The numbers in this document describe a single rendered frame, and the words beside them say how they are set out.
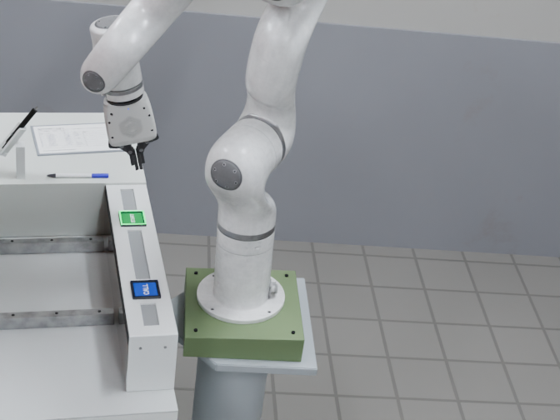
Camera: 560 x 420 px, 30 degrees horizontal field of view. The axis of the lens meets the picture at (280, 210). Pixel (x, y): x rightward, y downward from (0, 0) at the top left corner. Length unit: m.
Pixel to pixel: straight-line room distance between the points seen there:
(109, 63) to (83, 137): 0.64
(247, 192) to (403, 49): 1.81
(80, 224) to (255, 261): 0.53
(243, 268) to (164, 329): 0.23
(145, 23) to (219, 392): 0.83
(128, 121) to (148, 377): 0.52
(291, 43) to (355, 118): 1.91
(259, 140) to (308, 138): 1.83
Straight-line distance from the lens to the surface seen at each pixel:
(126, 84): 2.12
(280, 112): 2.03
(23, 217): 2.49
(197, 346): 2.16
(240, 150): 1.96
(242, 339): 2.15
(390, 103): 3.79
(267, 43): 1.91
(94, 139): 2.62
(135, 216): 2.33
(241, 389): 2.33
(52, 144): 2.59
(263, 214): 2.08
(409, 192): 3.99
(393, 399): 3.42
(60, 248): 2.45
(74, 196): 2.46
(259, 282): 2.18
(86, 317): 2.23
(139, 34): 2.00
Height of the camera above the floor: 2.23
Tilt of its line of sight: 32 degrees down
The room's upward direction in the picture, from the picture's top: 8 degrees clockwise
